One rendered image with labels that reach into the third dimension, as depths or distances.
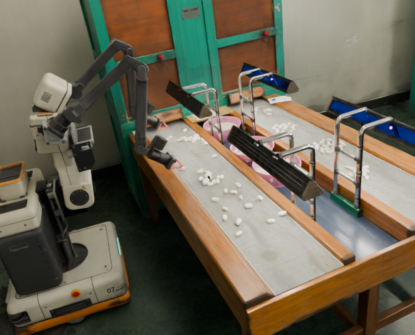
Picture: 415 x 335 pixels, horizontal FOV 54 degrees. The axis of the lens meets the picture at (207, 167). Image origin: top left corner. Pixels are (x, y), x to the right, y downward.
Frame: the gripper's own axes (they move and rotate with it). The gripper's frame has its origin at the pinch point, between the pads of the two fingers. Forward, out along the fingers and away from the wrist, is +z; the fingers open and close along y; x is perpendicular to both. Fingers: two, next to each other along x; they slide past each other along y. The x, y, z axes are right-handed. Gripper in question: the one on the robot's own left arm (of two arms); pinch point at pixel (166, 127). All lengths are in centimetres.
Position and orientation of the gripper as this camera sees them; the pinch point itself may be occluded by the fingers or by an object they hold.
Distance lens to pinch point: 266.8
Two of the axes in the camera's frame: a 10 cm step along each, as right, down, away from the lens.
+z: 7.9, 3.3, 5.2
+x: -4.8, 8.6, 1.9
